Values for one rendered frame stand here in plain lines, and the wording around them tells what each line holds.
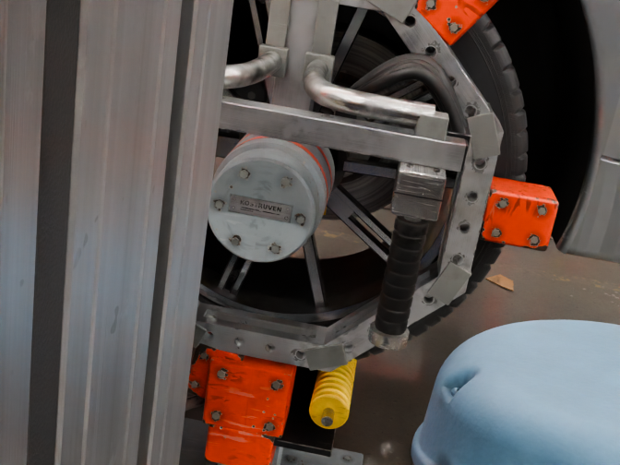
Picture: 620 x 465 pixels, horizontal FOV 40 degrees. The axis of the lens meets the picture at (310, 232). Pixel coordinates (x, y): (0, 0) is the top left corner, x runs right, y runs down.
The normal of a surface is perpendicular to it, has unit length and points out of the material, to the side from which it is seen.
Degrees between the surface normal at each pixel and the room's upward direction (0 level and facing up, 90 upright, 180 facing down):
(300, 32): 90
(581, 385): 7
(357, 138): 90
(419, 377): 0
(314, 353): 90
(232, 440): 90
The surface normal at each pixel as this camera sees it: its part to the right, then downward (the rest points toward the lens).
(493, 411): -0.58, -0.61
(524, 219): -0.12, 0.33
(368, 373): 0.15, -0.92
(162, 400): 0.98, 0.18
